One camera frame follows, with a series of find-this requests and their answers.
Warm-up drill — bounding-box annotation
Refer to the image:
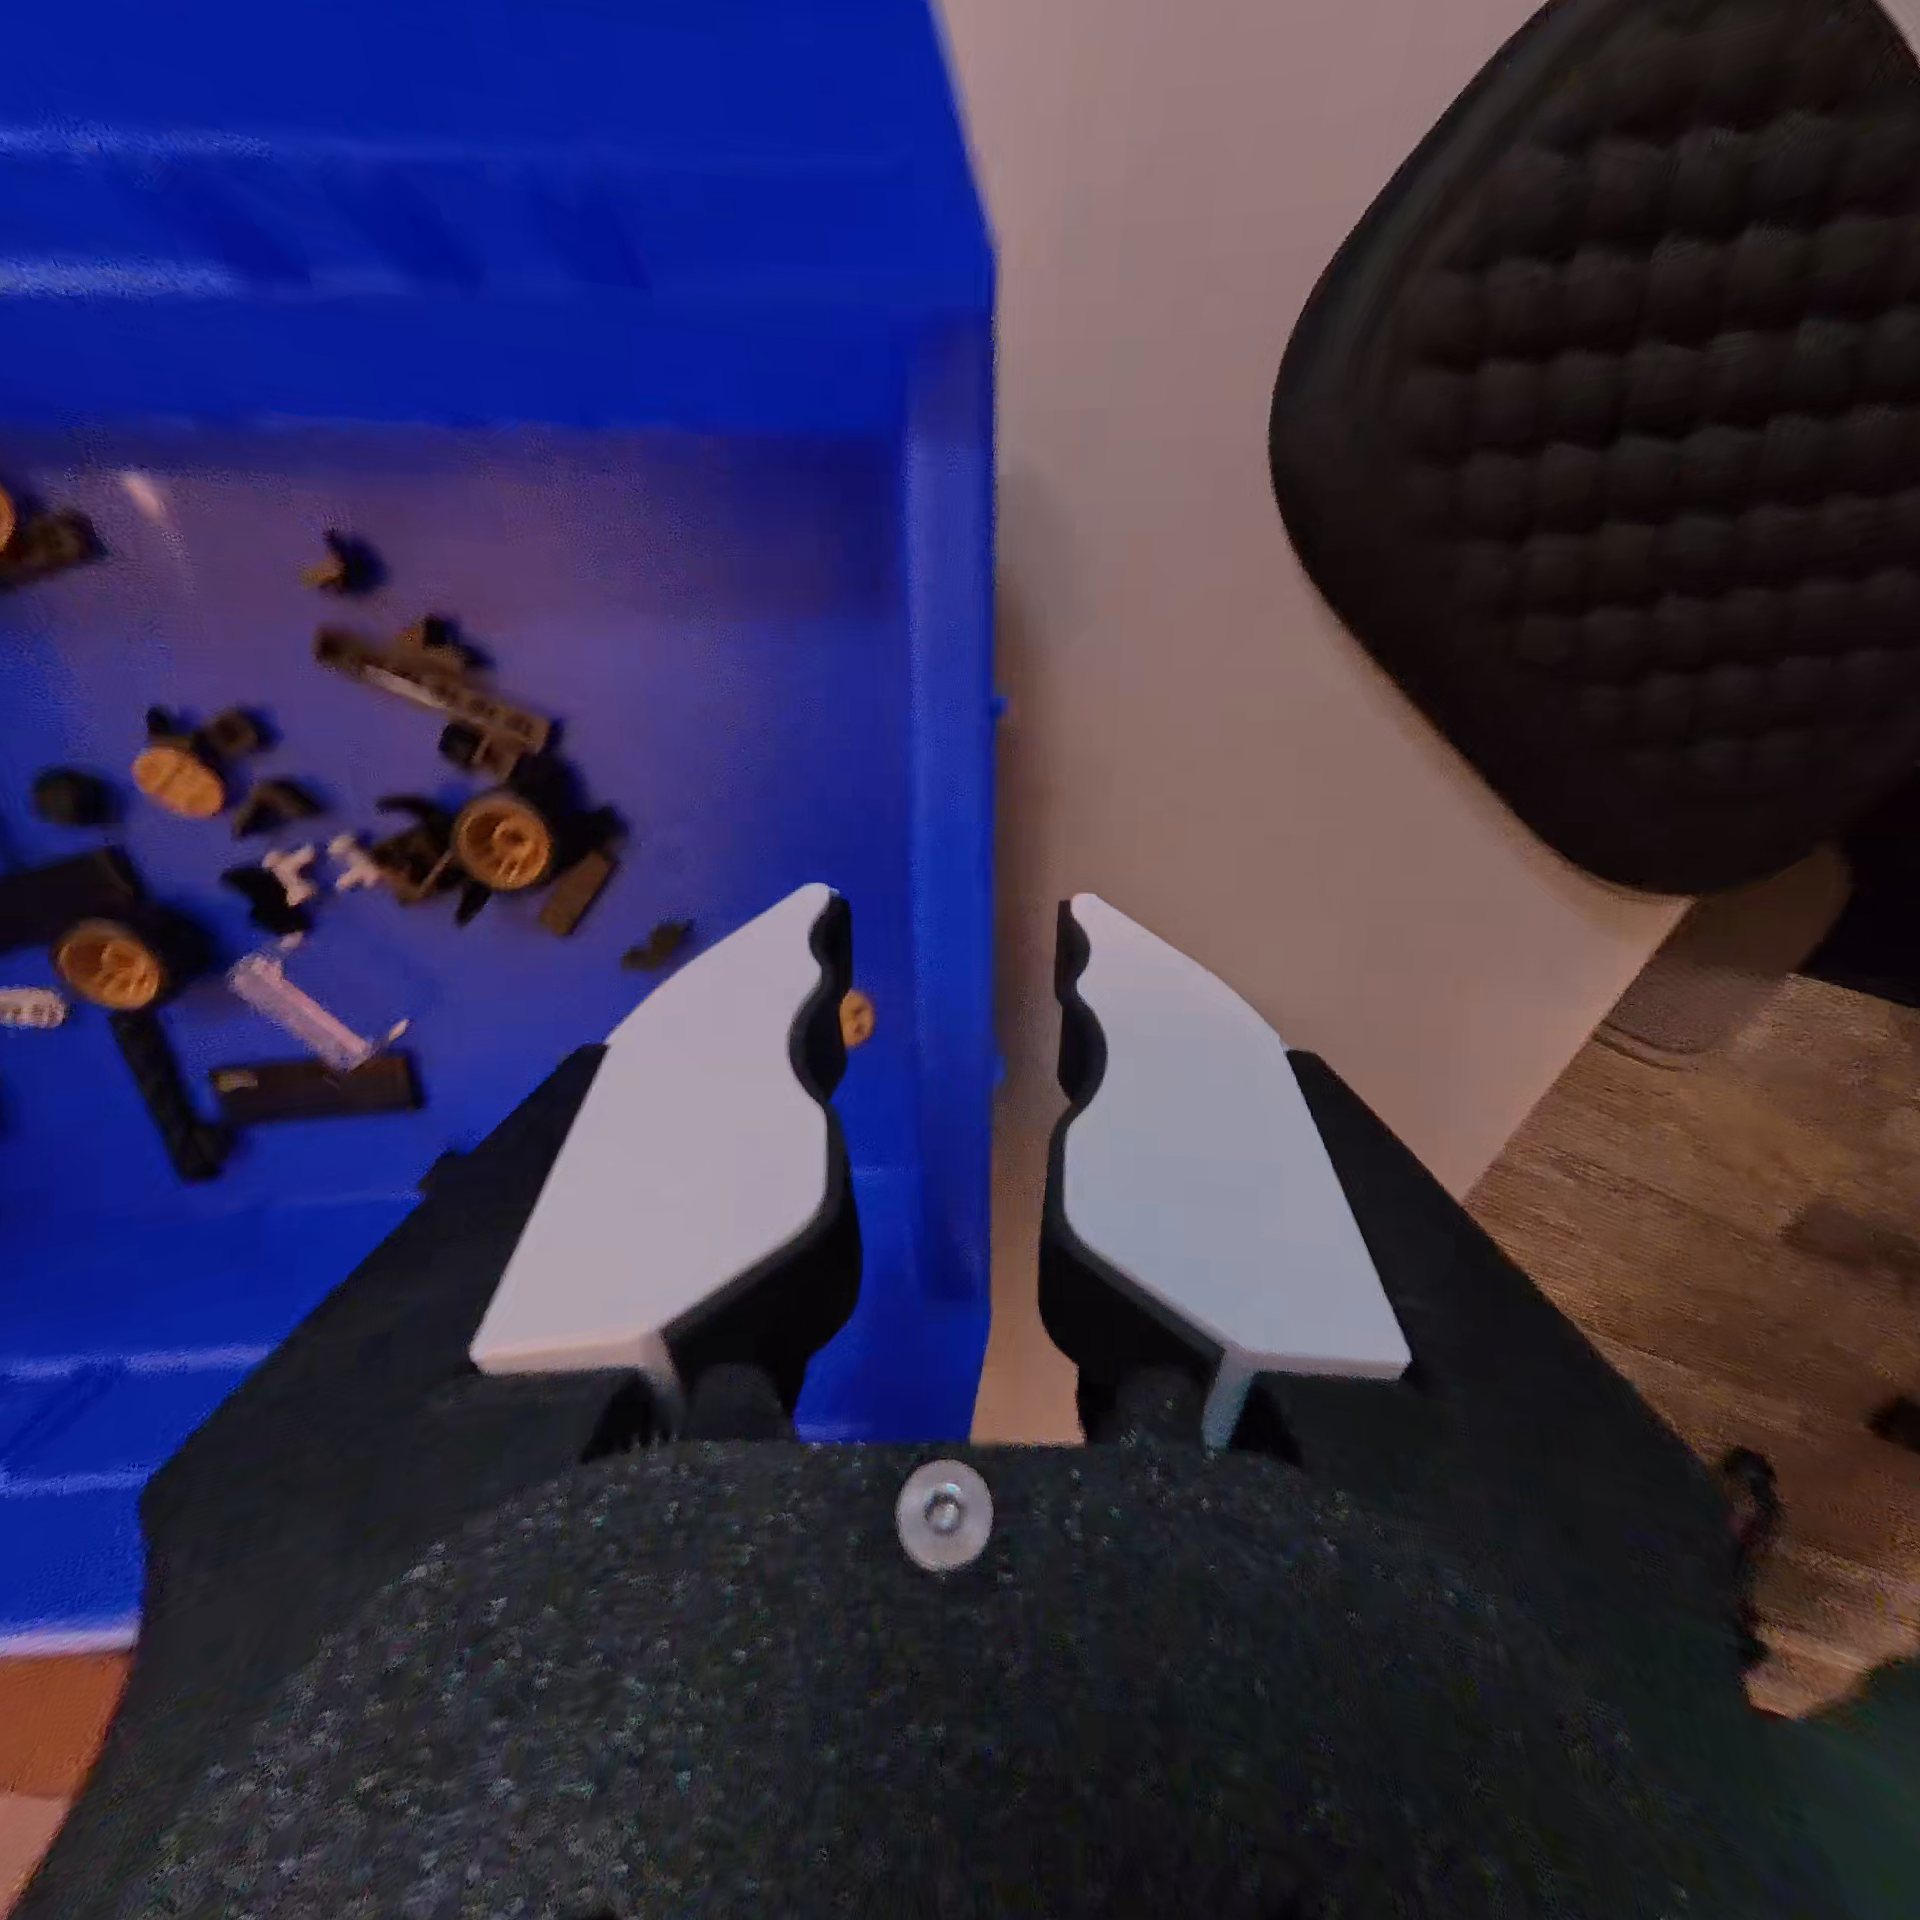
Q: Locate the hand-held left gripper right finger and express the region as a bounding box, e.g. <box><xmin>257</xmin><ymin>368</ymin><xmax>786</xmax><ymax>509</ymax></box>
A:
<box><xmin>1041</xmin><ymin>888</ymin><xmax>1409</xmax><ymax>1450</ymax></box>

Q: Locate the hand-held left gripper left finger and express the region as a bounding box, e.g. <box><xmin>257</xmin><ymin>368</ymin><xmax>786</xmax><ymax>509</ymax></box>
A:
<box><xmin>470</xmin><ymin>879</ymin><xmax>864</xmax><ymax>1381</ymax></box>

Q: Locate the pile of lego parts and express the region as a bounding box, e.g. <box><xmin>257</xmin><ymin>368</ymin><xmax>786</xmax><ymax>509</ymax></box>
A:
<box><xmin>0</xmin><ymin>479</ymin><xmax>700</xmax><ymax>1181</ymax></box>

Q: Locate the blue plastic bin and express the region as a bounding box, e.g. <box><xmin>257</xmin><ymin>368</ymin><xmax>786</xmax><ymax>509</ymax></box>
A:
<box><xmin>0</xmin><ymin>0</ymin><xmax>1003</xmax><ymax>1653</ymax></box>

